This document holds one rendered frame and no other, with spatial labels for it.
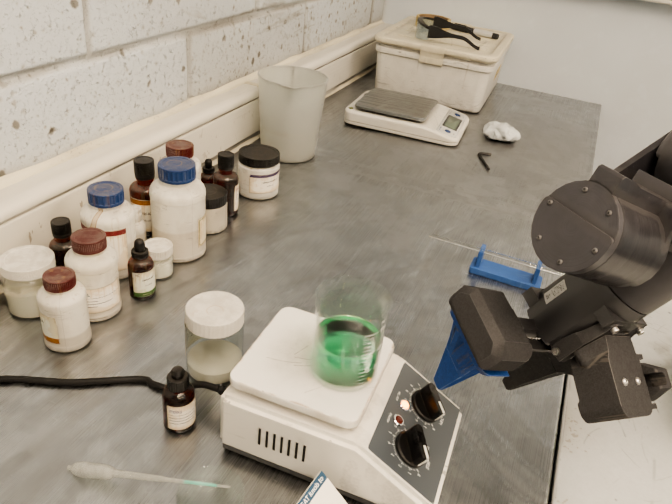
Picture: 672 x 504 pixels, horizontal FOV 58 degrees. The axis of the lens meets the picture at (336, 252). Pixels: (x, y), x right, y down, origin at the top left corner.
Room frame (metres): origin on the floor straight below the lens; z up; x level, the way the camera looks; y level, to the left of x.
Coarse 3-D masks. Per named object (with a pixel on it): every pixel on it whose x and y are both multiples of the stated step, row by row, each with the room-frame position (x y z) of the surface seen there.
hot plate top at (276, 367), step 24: (288, 312) 0.48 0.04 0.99; (264, 336) 0.44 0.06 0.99; (288, 336) 0.44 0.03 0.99; (312, 336) 0.45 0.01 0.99; (240, 360) 0.40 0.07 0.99; (264, 360) 0.41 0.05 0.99; (288, 360) 0.41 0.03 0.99; (384, 360) 0.43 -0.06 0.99; (240, 384) 0.38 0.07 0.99; (264, 384) 0.38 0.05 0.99; (288, 384) 0.38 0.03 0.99; (312, 384) 0.38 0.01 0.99; (312, 408) 0.36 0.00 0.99; (336, 408) 0.36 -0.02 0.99; (360, 408) 0.36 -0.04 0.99
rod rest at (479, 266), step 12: (480, 252) 0.74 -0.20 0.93; (480, 264) 0.75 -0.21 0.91; (492, 264) 0.75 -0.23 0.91; (540, 264) 0.73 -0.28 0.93; (492, 276) 0.73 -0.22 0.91; (504, 276) 0.73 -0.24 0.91; (516, 276) 0.73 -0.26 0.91; (528, 276) 0.73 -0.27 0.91; (540, 276) 0.74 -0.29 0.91; (528, 288) 0.71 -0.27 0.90
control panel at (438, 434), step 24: (408, 384) 0.43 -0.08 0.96; (384, 408) 0.39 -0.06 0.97; (408, 408) 0.40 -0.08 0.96; (456, 408) 0.43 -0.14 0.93; (384, 432) 0.37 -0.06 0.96; (432, 432) 0.39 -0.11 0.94; (384, 456) 0.34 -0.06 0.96; (432, 456) 0.37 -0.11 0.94; (408, 480) 0.33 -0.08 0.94; (432, 480) 0.35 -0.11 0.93
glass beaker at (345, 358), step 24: (336, 288) 0.43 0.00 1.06; (360, 288) 0.44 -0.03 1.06; (384, 288) 0.43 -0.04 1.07; (336, 312) 0.43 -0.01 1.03; (360, 312) 0.43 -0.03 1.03; (384, 312) 0.41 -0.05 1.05; (336, 336) 0.38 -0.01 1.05; (360, 336) 0.38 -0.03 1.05; (312, 360) 0.40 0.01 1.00; (336, 360) 0.38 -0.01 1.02; (360, 360) 0.38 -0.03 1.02; (336, 384) 0.38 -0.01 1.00; (360, 384) 0.38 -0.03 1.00
